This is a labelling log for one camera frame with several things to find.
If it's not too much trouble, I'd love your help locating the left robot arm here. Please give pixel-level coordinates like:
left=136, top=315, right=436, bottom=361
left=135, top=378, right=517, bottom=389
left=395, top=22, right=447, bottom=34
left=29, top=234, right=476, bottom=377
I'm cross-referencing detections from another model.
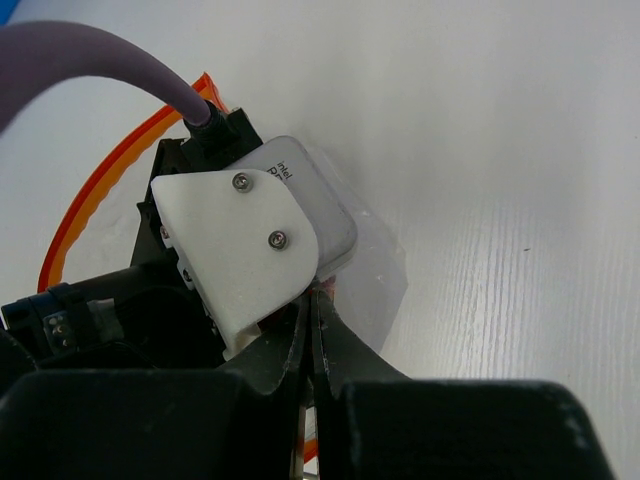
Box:
left=1, top=193, right=224, bottom=391

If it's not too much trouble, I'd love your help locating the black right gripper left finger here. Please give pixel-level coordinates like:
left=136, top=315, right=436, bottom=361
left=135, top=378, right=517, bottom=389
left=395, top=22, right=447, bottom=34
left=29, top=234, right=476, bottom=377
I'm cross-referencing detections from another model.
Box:
left=1, top=295, right=310, bottom=479

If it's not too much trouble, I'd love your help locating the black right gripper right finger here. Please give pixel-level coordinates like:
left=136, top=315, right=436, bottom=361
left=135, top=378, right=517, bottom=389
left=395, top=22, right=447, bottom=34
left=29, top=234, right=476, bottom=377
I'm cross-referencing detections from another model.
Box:
left=309, top=289, right=614, bottom=479

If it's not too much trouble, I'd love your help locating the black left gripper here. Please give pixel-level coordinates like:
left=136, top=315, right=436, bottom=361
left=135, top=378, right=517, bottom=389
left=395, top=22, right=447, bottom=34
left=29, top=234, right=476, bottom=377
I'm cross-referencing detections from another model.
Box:
left=127, top=109, right=262, bottom=280

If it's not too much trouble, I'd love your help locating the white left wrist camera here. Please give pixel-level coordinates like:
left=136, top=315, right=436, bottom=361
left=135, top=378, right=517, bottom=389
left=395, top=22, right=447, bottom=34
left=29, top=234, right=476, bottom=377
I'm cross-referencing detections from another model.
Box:
left=150, top=136, right=358, bottom=359

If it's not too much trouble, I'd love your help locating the clear zip top bag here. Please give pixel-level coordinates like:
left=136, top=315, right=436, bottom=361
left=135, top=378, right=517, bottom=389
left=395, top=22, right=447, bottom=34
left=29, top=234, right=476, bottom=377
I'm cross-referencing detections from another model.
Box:
left=35, top=70, right=409, bottom=466

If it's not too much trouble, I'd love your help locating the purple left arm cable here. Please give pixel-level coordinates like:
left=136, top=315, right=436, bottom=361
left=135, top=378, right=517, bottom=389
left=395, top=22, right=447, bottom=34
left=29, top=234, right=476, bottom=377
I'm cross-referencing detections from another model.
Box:
left=0, top=20, right=221, bottom=139

